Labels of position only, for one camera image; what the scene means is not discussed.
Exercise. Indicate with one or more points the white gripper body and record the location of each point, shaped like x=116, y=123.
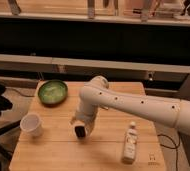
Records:
x=89, y=128

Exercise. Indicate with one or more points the black eraser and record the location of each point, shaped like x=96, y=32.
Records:
x=80, y=132

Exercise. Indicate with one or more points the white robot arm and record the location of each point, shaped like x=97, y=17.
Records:
x=171, y=112

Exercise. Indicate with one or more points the white squeeze bottle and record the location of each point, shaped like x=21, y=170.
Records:
x=130, y=142

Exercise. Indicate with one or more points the green bowl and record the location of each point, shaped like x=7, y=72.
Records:
x=52, y=92

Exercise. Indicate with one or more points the white paper cup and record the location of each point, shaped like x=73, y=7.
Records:
x=32, y=125

